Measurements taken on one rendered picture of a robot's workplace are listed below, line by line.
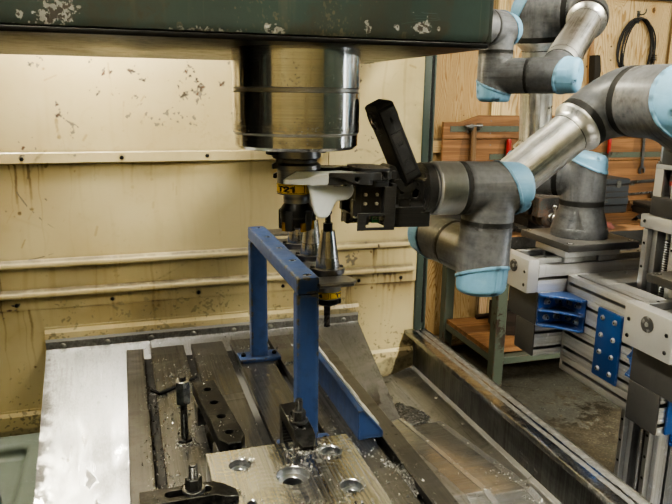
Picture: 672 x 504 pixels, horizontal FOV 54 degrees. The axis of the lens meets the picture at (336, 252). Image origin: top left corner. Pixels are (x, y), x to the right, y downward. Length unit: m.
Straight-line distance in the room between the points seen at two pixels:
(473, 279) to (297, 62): 0.40
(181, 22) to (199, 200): 1.19
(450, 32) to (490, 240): 0.31
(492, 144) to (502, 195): 3.05
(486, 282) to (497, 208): 0.11
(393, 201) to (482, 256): 0.16
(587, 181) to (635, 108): 0.74
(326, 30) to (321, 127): 0.11
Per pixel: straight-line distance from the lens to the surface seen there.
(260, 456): 1.07
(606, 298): 1.79
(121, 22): 0.71
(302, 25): 0.74
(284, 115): 0.78
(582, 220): 1.88
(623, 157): 4.53
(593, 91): 1.21
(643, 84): 1.15
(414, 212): 0.91
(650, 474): 1.97
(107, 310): 1.93
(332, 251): 1.19
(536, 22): 1.85
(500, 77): 1.51
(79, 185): 1.86
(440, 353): 1.97
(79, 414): 1.80
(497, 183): 0.94
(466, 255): 0.97
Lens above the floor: 1.53
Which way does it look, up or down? 13 degrees down
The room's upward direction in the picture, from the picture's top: 1 degrees clockwise
